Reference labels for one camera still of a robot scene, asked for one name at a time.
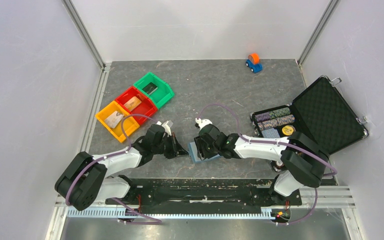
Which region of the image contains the blue leather card holder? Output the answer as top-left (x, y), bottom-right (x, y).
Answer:
top-left (188, 142), bottom-right (222, 164)

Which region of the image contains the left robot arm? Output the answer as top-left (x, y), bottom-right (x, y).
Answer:
top-left (54, 124), bottom-right (188, 211)

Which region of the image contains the yellow dealer chip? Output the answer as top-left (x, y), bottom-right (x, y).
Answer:
top-left (281, 125), bottom-right (296, 136)

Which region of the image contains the tan card in red bin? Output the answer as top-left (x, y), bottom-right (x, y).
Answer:
top-left (123, 96), bottom-right (142, 112)

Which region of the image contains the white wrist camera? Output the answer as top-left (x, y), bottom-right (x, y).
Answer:
top-left (195, 117), bottom-right (213, 130)
top-left (156, 120), bottom-right (174, 136)

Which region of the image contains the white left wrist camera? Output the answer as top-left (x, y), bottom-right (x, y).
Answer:
top-left (156, 120), bottom-right (174, 136)

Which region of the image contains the black poker chip case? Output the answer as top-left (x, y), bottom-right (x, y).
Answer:
top-left (249, 75), bottom-right (369, 155)

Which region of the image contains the yellow plastic bin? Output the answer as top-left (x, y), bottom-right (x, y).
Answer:
top-left (95, 101), bottom-right (140, 143)

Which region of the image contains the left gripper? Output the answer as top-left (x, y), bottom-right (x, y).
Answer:
top-left (152, 132), bottom-right (189, 159)

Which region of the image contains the red plastic bin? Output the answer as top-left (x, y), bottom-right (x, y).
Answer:
top-left (115, 86), bottom-right (158, 117)

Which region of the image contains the blue playing card deck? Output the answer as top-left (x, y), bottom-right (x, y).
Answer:
top-left (261, 128), bottom-right (280, 139)

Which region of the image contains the green plastic bin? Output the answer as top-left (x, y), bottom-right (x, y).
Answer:
top-left (133, 72), bottom-right (175, 109)

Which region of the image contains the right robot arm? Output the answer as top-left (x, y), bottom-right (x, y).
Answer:
top-left (192, 119), bottom-right (329, 204)

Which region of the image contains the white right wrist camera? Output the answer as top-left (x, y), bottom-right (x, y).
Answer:
top-left (195, 117), bottom-right (213, 130)

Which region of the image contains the grey card in yellow bin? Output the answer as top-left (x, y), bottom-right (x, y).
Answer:
top-left (104, 111), bottom-right (124, 129)

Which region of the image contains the dark card in green bin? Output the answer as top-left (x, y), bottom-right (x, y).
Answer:
top-left (142, 82), bottom-right (158, 95)

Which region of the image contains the blue orange toy car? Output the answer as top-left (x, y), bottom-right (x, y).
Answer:
top-left (245, 53), bottom-right (263, 73)

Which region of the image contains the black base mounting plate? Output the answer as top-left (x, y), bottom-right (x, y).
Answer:
top-left (121, 178), bottom-right (302, 215)

